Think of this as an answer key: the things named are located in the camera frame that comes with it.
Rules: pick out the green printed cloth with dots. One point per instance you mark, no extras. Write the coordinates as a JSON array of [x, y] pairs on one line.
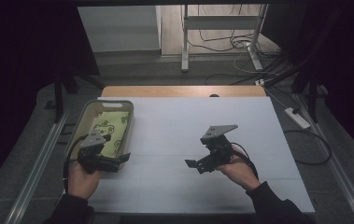
[[115, 130]]

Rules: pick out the aluminium rail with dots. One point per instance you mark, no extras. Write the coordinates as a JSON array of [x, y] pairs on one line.
[[37, 168], [336, 161]]

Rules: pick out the white panel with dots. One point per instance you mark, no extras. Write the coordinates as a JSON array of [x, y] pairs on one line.
[[118, 28]]

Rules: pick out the white table mat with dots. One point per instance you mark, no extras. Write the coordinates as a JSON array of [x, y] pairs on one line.
[[171, 130]]

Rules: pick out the black table grommet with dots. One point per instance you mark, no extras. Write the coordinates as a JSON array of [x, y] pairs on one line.
[[214, 95]]

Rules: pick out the black metal stand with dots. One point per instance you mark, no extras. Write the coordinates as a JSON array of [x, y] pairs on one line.
[[311, 93], [61, 90]]

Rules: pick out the person's right hand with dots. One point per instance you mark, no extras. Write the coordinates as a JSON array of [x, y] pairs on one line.
[[240, 174]]

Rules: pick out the white metal stand frame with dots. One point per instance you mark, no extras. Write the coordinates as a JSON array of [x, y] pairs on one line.
[[221, 23]]

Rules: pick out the white plug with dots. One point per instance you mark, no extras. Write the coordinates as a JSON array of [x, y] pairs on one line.
[[259, 82]]

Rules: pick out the beige storage basket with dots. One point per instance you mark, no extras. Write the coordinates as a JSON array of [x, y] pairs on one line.
[[87, 124]]

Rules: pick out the person's left hand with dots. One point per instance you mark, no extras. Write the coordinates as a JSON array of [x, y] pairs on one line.
[[82, 182]]

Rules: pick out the white power strip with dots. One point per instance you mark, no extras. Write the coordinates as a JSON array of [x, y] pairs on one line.
[[296, 118]]

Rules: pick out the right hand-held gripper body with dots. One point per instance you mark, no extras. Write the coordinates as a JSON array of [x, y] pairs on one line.
[[216, 149]]

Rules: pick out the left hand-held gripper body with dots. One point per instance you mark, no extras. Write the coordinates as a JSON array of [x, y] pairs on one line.
[[93, 152]]

